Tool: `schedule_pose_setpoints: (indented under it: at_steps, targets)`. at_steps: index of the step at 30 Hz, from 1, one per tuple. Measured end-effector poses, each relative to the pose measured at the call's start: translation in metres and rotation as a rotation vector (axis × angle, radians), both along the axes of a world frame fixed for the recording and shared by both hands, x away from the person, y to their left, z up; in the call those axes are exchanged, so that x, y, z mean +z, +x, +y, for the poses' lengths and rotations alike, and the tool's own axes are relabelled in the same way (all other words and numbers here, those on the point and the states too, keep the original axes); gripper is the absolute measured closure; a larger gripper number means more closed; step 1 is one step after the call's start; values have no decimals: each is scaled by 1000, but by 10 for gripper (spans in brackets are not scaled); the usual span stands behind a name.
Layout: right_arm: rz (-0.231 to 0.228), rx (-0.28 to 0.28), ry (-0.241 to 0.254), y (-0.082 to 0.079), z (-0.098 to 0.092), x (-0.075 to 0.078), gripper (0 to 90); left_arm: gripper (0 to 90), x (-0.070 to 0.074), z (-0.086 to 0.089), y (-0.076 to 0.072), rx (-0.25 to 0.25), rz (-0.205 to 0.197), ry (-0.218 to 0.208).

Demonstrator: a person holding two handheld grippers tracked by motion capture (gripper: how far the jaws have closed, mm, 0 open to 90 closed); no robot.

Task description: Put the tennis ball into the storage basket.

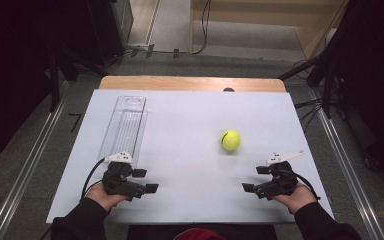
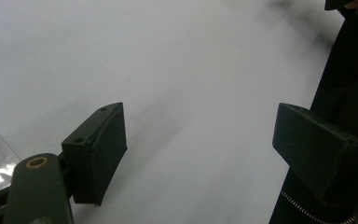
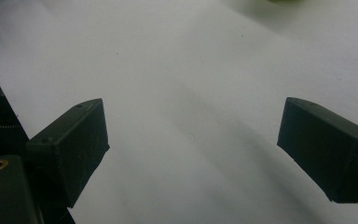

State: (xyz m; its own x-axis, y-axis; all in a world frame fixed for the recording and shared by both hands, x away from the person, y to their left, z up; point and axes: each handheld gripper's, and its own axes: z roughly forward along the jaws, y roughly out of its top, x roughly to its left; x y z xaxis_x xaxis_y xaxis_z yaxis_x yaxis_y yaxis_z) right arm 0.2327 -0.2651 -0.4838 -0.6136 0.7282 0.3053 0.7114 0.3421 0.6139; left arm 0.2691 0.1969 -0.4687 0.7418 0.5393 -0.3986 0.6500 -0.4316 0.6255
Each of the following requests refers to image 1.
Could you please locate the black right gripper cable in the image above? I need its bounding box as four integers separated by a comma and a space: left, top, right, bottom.
293, 172, 322, 201

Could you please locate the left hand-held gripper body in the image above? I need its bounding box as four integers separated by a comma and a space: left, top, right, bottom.
101, 151, 148, 202

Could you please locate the dark cabinet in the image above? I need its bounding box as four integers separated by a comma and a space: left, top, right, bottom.
86, 0, 135, 66

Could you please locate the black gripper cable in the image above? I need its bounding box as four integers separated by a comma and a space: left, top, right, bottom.
80, 157, 110, 201
83, 179, 104, 200
293, 172, 322, 201

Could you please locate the metal floor rail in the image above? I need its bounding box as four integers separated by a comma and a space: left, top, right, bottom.
0, 99, 68, 240
313, 96, 384, 240

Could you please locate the clear plastic ball container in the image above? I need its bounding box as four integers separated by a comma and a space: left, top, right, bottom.
98, 95, 149, 168

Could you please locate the person's left hand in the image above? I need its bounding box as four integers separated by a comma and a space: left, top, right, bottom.
86, 182, 131, 213

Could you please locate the wooden table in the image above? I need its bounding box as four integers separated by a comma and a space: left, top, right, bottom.
98, 75, 287, 93

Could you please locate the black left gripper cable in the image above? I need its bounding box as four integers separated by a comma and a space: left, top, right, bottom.
83, 179, 104, 200
80, 157, 110, 201

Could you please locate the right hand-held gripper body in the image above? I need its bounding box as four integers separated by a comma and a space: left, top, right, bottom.
252, 150, 305, 201

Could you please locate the black tripod stand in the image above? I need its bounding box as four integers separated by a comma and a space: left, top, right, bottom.
277, 46, 351, 119
44, 43, 109, 113

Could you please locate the person's right hand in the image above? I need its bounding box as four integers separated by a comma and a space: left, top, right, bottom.
272, 181, 318, 215

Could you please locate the black hanging cable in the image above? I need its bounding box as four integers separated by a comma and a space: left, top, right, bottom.
153, 0, 213, 56

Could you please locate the light wooden shelf unit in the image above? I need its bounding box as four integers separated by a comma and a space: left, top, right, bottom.
189, 0, 349, 62

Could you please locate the yellow tennis ball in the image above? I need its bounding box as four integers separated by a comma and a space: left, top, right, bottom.
220, 129, 242, 152

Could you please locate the person's red garment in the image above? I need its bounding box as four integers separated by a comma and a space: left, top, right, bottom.
173, 228, 228, 240

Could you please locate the bundle of black floor cables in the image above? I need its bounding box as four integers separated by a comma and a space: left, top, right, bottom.
294, 98, 326, 132

